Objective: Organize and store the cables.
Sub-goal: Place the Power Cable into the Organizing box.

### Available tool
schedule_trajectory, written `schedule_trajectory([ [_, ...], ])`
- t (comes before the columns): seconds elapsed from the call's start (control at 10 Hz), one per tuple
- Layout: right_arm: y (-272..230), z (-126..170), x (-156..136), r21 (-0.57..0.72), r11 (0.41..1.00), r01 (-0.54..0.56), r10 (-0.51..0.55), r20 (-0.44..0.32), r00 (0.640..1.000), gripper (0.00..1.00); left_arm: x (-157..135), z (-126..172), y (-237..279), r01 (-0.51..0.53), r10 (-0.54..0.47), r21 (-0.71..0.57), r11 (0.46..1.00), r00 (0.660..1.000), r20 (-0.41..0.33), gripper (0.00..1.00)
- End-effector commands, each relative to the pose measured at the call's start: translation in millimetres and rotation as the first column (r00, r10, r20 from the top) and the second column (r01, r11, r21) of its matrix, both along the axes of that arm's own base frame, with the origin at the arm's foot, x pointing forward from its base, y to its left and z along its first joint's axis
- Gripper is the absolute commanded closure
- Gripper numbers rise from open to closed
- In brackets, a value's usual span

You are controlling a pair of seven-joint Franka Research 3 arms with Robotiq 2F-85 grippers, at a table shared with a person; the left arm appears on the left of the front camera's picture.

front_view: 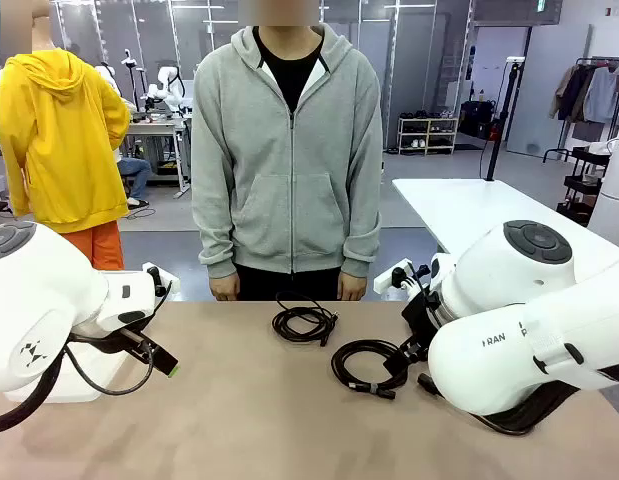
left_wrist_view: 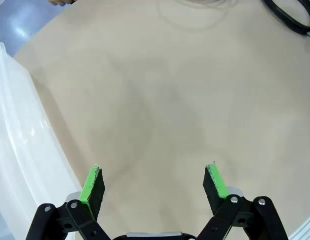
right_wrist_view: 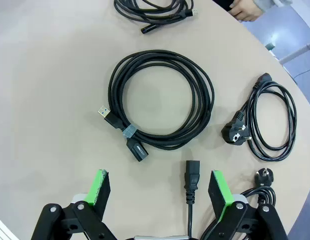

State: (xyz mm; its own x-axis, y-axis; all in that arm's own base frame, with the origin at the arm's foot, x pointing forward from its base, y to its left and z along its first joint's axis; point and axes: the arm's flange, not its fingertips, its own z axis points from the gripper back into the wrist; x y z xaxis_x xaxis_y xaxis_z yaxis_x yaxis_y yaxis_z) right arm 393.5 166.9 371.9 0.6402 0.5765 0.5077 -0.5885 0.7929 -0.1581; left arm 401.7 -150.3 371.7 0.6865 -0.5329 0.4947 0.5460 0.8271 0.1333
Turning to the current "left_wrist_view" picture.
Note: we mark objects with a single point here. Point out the aluminium slatted table frame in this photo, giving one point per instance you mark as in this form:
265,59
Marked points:
306,231

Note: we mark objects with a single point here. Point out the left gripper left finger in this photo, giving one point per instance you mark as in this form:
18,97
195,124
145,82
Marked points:
90,190

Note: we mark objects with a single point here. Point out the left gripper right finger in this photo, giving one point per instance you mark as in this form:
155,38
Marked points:
216,190

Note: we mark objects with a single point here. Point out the translucent plastic storage box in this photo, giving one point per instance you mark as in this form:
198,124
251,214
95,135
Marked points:
19,125

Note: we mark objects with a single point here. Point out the person's right hand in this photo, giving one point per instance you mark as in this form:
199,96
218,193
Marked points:
60,2

